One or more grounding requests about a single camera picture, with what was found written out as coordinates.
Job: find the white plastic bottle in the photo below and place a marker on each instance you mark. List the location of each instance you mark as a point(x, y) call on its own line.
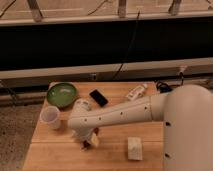
point(137, 92)

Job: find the dark red pepper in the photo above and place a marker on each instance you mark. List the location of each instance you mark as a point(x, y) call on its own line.
point(86, 144)

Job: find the translucent plastic cup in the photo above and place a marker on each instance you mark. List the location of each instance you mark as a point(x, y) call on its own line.
point(50, 117)

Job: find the white sponge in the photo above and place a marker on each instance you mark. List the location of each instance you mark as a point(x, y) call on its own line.
point(135, 148)

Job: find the green bowl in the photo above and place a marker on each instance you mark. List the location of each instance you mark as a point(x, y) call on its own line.
point(62, 94)

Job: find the wooden board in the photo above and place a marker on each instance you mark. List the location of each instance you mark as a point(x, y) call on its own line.
point(56, 150)

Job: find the black smartphone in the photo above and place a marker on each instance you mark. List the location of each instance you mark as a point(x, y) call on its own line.
point(99, 98)

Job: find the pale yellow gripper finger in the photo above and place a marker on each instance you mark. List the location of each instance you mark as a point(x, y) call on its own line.
point(94, 141)

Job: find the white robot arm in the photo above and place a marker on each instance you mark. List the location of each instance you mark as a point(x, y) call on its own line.
point(187, 116)

